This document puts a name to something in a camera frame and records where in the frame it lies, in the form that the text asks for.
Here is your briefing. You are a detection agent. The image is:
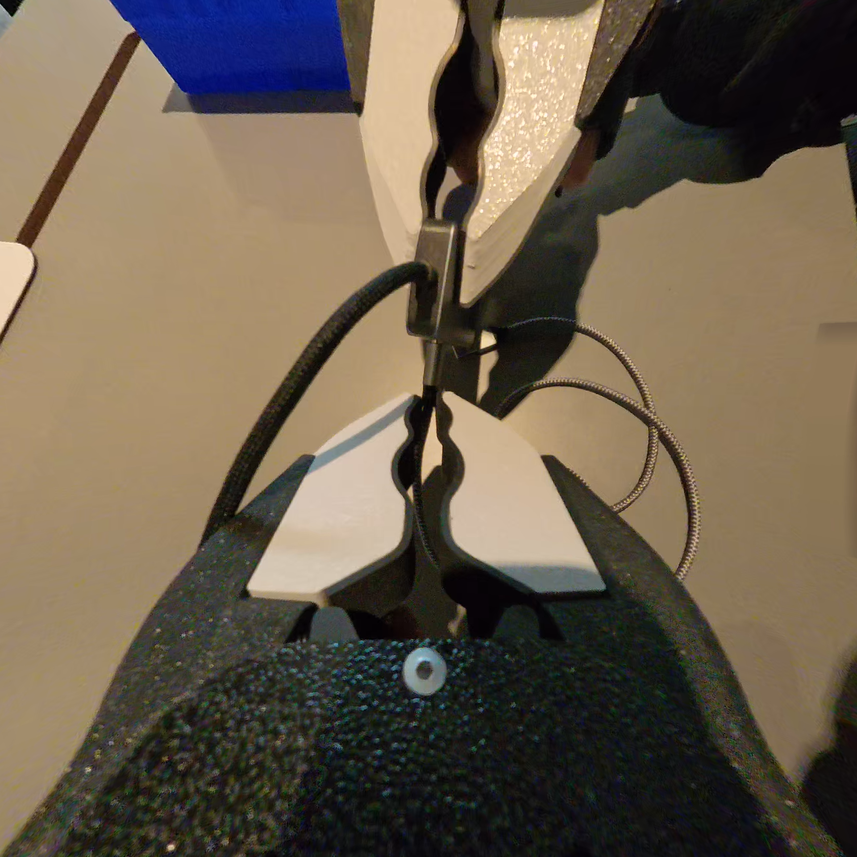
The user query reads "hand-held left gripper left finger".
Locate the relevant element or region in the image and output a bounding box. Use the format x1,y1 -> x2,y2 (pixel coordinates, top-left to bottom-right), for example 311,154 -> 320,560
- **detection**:
245,392 -> 415,640

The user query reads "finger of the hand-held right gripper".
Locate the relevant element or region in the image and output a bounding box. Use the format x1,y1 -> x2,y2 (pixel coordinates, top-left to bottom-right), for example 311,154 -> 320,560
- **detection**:
358,0 -> 467,267
458,0 -> 607,309

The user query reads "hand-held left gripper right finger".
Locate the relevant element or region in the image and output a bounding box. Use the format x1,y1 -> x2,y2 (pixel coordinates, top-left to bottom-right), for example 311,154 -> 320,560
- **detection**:
434,391 -> 608,637

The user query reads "grey braided usb cable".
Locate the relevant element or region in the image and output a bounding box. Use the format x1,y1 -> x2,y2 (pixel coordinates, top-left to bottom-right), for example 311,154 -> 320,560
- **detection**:
400,316 -> 702,583

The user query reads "black braided hub cable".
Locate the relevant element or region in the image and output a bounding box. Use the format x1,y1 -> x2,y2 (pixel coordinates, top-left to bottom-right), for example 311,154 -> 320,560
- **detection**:
200,260 -> 433,545

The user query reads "black usb hub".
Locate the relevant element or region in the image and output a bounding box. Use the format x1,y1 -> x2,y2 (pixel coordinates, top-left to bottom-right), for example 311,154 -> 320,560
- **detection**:
406,219 -> 484,344

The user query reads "person's right hand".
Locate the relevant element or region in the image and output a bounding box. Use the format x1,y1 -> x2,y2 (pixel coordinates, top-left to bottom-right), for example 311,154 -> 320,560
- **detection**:
561,127 -> 603,196

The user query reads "blue plastic bin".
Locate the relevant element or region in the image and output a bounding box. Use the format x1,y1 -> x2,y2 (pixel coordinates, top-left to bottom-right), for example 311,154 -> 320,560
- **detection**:
109,0 -> 354,96

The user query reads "person's right forearm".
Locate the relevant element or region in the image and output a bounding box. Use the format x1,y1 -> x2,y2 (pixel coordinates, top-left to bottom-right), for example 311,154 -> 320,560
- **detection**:
589,0 -> 857,183

